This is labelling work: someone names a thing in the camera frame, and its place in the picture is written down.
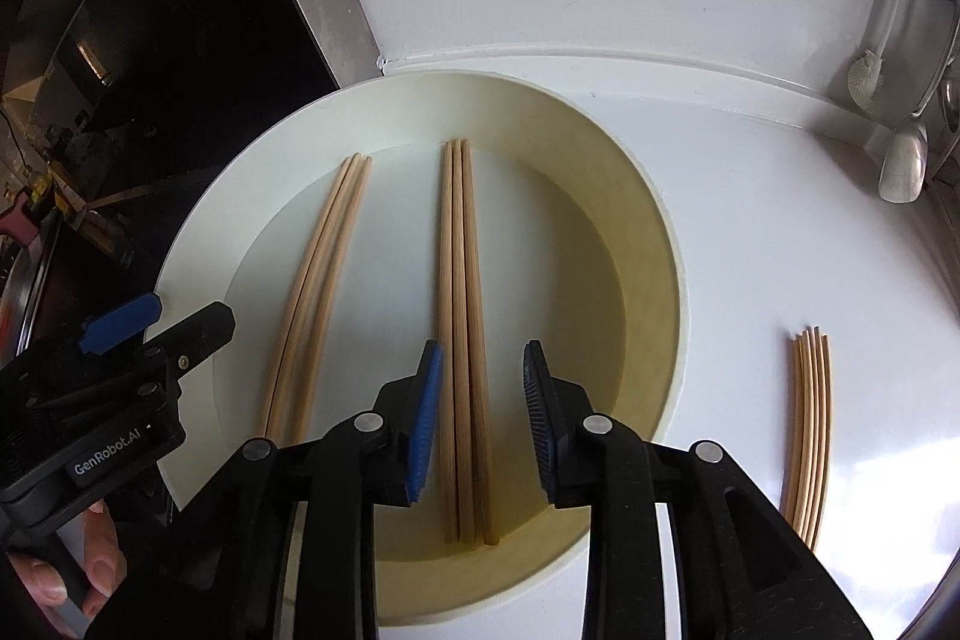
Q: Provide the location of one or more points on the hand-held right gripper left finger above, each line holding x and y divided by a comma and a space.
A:
426, 422

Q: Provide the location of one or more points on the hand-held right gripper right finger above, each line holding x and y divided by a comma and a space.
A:
544, 422

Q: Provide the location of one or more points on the person's left hand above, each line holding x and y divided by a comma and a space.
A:
105, 557

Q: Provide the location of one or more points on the white dish brush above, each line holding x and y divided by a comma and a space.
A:
864, 78

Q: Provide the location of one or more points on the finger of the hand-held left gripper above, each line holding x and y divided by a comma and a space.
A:
120, 323
195, 332

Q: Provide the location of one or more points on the cream round tray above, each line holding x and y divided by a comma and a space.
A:
562, 220

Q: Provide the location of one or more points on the slender wooden chopstick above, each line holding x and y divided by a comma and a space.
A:
807, 430
797, 430
826, 430
457, 272
445, 272
470, 272
325, 310
309, 310
817, 430
295, 310

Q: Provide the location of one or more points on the hanging steel ladle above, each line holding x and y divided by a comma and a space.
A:
904, 160

